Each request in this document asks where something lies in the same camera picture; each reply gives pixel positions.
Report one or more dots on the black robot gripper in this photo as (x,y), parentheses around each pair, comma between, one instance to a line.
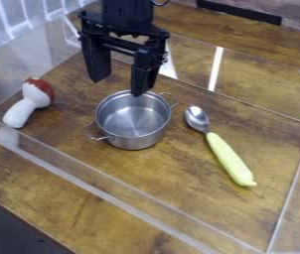
(121,27)

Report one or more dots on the small stainless steel pot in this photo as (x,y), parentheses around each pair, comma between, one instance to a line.
(133,121)

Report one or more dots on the plush red white mushroom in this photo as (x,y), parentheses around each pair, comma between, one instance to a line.
(38,96)

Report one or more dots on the black bar in background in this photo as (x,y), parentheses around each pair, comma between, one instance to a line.
(240,12)

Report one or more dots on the clear acrylic enclosure wall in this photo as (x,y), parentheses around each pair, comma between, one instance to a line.
(164,200)

